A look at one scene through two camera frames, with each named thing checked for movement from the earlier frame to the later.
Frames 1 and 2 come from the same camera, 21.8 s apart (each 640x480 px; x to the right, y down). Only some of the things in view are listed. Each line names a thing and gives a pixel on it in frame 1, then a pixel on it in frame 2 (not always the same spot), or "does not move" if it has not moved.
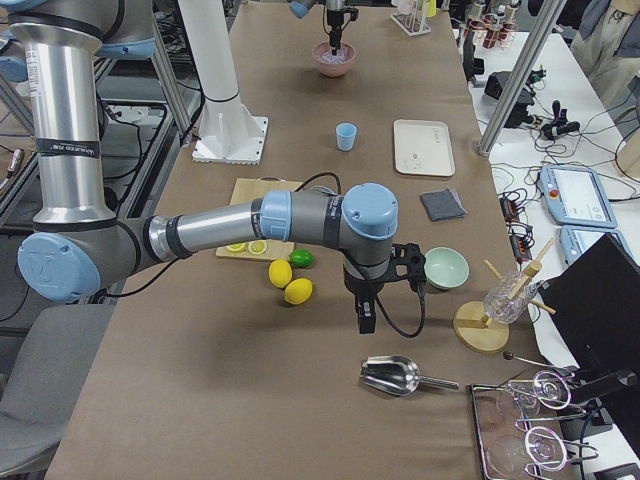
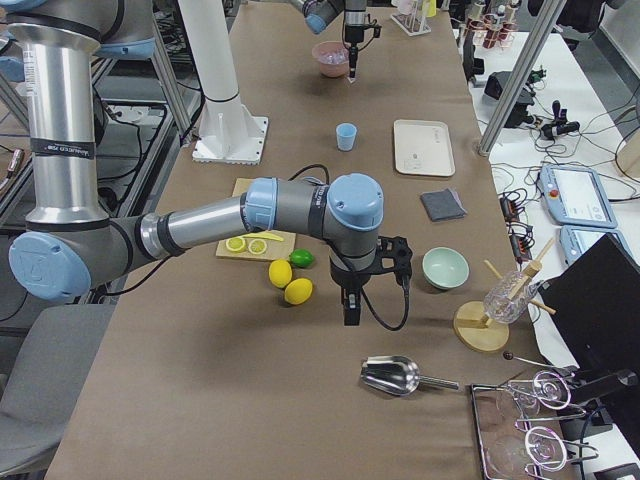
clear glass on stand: x=503 y=311 does not move
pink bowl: x=333 y=65 does not move
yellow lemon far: x=280 y=272 does not move
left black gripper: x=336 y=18 -> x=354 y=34
